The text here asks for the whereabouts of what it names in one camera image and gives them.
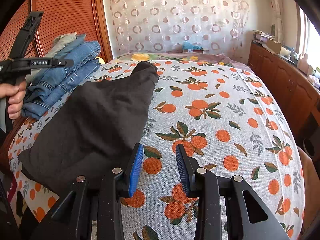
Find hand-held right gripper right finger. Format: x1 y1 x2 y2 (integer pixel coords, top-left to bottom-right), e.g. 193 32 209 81
175 144 288 240

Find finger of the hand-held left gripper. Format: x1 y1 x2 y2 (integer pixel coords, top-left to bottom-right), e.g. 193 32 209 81
9 10 44 61

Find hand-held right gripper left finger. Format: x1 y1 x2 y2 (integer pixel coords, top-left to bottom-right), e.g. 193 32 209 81
32 144 144 240

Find black pants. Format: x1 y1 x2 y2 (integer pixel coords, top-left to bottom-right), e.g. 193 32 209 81
17 61 159 193

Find folded khaki pants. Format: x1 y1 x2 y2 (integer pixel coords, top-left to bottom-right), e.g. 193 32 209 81
44 32 77 58

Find person's left hand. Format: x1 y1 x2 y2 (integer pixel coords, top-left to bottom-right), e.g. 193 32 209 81
7 79 27 120

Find folded blue jeans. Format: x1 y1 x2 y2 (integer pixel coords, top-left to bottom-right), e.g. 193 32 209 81
32 34 102 87
21 61 101 120

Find orange print bed sheet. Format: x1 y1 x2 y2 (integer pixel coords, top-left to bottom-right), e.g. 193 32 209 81
9 59 307 240

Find floral blanket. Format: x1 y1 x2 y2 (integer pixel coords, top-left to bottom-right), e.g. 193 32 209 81
114 52 247 68

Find blue bag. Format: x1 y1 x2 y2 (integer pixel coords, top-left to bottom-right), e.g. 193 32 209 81
182 41 201 52

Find long wooden cabinet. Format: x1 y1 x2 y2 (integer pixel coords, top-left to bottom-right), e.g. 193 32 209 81
247 41 320 153

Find circle patterned sheer curtain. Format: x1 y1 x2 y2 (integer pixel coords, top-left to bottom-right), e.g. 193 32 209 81
101 0 251 56

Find open cardboard box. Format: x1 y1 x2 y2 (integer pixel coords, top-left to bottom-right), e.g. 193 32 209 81
264 39 291 56

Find pile of papers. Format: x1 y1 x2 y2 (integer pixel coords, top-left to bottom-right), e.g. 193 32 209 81
252 29 273 43

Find window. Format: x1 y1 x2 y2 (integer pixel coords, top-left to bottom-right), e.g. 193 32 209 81
297 4 320 64

